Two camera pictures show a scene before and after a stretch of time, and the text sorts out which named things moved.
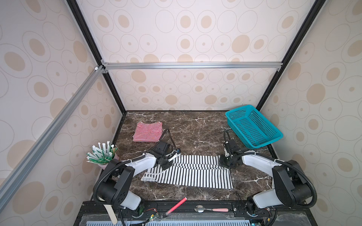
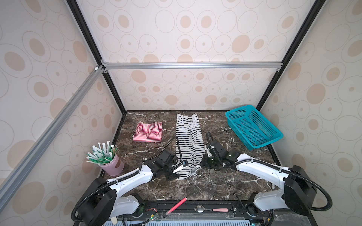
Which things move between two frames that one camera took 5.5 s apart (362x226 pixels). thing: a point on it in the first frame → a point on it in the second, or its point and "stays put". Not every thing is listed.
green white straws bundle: x=101 y=156 stays put
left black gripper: x=169 y=164 → x=173 y=177
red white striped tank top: x=151 y=132 stays put
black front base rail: x=196 y=211 stays put
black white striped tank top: x=204 y=170 → x=191 y=143
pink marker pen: x=176 y=206 stays put
